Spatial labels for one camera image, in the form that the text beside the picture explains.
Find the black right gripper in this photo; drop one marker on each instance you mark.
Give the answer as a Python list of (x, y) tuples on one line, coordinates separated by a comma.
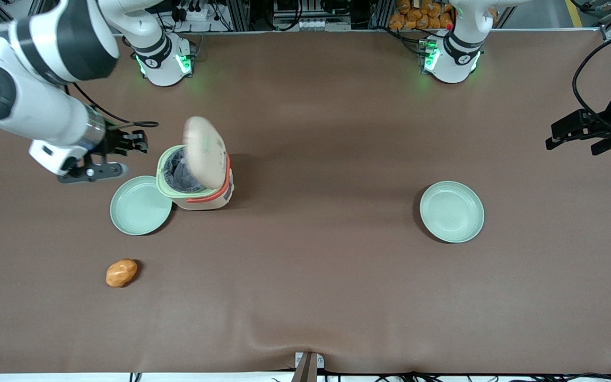
[(113, 141)]

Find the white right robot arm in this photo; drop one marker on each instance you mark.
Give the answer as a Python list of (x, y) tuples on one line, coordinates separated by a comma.
[(35, 111)]

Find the pale green plate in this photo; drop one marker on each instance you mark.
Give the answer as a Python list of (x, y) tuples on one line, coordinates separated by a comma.
[(452, 212), (138, 209)]

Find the golden brown bread roll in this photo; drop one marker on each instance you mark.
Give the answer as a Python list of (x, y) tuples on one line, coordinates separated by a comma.
[(121, 272)]

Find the white power strip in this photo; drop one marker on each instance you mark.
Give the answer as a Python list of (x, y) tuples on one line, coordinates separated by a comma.
[(199, 11)]

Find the pile of orange bread rolls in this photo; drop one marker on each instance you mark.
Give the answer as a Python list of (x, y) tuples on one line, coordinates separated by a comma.
[(419, 13)]

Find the white terminal block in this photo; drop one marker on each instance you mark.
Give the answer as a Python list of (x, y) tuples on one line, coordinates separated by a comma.
[(311, 24)]

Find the brown table mat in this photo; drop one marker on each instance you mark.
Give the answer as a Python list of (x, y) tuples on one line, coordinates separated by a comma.
[(305, 276)]

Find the metal camera bracket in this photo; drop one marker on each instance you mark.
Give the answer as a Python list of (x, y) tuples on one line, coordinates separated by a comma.
[(307, 367)]

